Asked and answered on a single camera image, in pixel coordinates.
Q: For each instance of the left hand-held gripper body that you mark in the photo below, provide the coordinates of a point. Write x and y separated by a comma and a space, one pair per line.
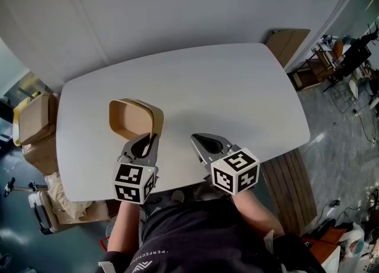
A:
133, 183

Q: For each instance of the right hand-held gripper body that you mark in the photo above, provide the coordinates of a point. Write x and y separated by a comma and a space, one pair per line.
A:
237, 171

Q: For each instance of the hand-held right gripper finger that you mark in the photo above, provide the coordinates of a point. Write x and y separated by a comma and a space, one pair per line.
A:
201, 153
223, 141

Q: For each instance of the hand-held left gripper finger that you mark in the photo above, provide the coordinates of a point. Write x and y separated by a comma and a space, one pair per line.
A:
154, 153
130, 149

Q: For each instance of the tan paper food tray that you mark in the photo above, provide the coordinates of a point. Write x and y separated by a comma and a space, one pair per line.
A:
130, 118

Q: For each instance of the person's right forearm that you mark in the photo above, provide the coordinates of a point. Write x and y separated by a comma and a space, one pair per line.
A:
254, 215

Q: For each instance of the person's left forearm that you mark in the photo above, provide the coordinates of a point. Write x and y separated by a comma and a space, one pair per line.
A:
124, 230

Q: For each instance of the person's white shoe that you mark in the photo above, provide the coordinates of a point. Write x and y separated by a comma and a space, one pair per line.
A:
177, 196

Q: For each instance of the white table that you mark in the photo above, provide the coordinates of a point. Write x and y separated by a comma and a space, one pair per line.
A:
207, 94

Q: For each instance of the wooden slatted platform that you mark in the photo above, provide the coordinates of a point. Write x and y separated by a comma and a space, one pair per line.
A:
291, 192

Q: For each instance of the beige crumpled cloth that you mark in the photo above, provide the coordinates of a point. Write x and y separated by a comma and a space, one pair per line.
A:
68, 200

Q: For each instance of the person's black shirt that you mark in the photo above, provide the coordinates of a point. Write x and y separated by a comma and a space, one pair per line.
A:
201, 236

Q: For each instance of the large cardboard box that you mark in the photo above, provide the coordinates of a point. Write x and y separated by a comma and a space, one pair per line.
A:
41, 156

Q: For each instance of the grey cooler box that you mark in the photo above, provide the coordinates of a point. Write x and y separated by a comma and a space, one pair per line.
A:
44, 212

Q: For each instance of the small cardboard box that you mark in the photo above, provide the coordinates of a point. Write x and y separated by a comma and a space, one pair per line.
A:
35, 118

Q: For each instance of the metal tripod stand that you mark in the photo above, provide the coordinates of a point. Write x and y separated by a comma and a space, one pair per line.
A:
29, 188

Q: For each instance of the flat cardboard sheet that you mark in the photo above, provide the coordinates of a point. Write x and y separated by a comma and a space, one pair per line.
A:
285, 46

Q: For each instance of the wooden shelf rack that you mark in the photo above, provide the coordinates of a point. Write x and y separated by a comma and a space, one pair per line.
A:
316, 64

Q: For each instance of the black cabinet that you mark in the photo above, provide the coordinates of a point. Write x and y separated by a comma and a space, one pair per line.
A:
356, 54

